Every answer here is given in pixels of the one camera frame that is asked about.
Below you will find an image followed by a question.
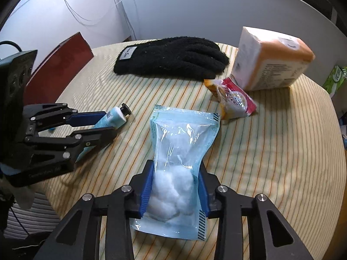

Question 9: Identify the green white paper bag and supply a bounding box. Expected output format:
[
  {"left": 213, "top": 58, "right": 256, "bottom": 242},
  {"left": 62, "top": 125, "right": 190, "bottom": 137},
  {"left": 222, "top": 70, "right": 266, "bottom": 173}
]
[{"left": 322, "top": 65, "right": 346, "bottom": 98}]

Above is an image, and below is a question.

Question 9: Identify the white cable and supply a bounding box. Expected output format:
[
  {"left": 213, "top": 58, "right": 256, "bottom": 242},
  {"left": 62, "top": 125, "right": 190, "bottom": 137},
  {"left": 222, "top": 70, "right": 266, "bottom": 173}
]
[{"left": 55, "top": 0, "right": 137, "bottom": 41}]

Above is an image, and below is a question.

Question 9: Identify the red snack packet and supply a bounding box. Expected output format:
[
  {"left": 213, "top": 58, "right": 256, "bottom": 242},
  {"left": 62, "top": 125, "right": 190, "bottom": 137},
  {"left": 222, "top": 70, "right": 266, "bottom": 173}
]
[{"left": 204, "top": 78, "right": 257, "bottom": 120}]

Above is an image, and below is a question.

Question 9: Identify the orange white tissue pack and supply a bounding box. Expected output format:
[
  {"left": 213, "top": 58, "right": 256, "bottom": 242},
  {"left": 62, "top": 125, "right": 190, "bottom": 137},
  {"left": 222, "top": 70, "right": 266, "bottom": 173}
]
[{"left": 231, "top": 26, "right": 315, "bottom": 91}]

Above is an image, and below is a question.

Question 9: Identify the black fuzzy glove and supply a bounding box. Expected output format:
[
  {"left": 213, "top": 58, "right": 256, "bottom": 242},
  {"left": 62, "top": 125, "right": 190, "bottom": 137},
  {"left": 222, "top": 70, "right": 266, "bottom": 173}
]
[{"left": 113, "top": 36, "right": 229, "bottom": 81}]

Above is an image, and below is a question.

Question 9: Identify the white radiator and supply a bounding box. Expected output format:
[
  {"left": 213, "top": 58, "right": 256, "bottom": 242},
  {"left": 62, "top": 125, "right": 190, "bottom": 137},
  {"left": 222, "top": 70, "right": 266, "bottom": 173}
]
[{"left": 4, "top": 193, "right": 60, "bottom": 239}]

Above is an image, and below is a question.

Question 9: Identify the cotton balls plastic bag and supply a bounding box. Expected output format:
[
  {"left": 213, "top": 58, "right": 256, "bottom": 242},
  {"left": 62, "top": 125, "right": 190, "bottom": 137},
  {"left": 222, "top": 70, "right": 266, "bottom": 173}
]
[{"left": 131, "top": 105, "right": 220, "bottom": 241}]

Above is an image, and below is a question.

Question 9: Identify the dark red cardboard box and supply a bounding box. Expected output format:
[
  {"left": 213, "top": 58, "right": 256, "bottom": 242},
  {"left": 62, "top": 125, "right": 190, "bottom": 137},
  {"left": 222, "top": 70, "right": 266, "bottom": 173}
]
[{"left": 23, "top": 32, "right": 93, "bottom": 105}]

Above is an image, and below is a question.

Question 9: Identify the light blue cream tube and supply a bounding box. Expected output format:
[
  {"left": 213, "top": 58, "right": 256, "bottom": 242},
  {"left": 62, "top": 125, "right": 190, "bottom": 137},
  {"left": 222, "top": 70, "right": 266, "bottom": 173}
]
[{"left": 75, "top": 103, "right": 132, "bottom": 163}]

